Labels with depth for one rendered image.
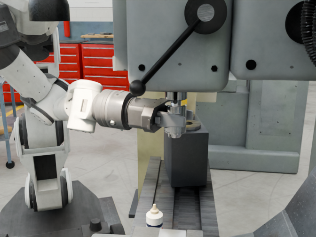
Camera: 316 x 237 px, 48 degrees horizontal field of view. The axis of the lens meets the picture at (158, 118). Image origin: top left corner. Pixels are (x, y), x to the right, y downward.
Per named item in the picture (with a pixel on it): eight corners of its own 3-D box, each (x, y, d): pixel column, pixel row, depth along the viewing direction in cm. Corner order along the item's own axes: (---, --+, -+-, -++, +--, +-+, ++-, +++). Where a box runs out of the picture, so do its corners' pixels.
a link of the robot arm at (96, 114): (109, 85, 79) (67, 81, 84) (100, 133, 78) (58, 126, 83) (130, 96, 90) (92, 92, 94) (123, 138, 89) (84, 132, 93)
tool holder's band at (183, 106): (181, 104, 80) (181, 100, 79) (190, 109, 75) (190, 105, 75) (161, 106, 78) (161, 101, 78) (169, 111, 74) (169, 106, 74)
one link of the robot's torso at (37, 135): (21, 144, 146) (9, 27, 137) (66, 140, 151) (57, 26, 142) (19, 155, 132) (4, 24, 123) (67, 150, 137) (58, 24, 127)
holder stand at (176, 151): (170, 187, 117) (171, 129, 112) (163, 161, 138) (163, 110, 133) (207, 185, 118) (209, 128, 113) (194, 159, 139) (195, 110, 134)
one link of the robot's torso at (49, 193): (27, 196, 167) (14, 109, 140) (71, 190, 172) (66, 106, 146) (27, 222, 154) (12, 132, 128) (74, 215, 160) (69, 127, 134)
